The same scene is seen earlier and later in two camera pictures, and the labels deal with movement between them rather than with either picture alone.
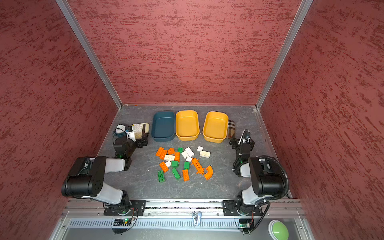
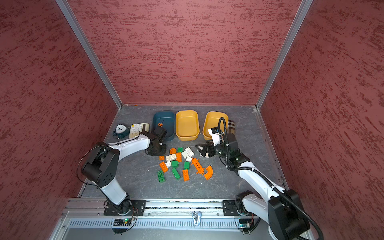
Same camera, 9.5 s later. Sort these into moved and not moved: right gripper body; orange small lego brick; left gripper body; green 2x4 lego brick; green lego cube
Moved: left gripper body; right gripper body
Not moved: green 2x4 lego brick; orange small lego brick; green lego cube
